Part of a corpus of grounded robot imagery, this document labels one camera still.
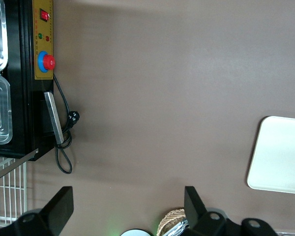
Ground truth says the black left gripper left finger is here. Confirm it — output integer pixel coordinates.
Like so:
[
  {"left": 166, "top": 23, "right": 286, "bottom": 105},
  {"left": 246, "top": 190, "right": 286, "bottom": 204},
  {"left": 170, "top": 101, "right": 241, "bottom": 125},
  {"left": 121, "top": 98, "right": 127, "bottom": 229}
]
[{"left": 40, "top": 186, "right": 74, "bottom": 236}]

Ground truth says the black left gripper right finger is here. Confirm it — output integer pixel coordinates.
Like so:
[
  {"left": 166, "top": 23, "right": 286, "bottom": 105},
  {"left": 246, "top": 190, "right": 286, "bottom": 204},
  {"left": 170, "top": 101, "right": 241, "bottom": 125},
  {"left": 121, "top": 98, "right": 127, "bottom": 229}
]
[{"left": 183, "top": 186, "right": 208, "bottom": 230}]

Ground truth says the beige plastic tray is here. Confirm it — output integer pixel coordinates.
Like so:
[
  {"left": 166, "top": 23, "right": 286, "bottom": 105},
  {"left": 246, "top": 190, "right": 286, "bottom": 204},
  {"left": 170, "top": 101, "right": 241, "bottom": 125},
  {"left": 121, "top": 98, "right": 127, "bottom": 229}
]
[{"left": 246, "top": 116, "right": 295, "bottom": 196}]

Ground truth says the stack of foil trays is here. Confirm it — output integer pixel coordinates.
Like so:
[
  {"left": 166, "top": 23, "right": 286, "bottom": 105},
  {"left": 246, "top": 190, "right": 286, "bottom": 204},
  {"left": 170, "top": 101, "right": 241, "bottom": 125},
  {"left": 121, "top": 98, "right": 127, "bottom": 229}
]
[{"left": 171, "top": 218, "right": 189, "bottom": 236}]

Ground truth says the light wicker basket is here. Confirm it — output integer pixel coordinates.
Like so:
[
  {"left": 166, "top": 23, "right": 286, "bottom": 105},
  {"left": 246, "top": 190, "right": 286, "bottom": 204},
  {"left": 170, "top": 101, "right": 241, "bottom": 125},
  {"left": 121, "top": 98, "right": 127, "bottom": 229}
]
[{"left": 156, "top": 208, "right": 188, "bottom": 236}]

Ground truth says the black sealing machine yellow panel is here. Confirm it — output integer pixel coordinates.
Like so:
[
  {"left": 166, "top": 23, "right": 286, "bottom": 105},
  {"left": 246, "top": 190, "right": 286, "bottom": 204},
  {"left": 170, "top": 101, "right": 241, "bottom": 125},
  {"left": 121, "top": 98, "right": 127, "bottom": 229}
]
[{"left": 0, "top": 0, "right": 65, "bottom": 185}]

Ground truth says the white wire rack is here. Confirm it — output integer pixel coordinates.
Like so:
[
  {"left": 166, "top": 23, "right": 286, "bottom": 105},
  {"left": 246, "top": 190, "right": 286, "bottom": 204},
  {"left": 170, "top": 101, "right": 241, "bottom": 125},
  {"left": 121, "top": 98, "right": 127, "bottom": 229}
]
[{"left": 0, "top": 157, "right": 28, "bottom": 226}]

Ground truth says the black power cable with plug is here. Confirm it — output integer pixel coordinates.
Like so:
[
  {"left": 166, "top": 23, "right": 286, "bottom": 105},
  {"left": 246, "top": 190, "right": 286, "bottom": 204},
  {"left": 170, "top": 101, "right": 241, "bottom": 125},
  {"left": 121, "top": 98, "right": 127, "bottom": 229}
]
[{"left": 53, "top": 73, "right": 81, "bottom": 175}]

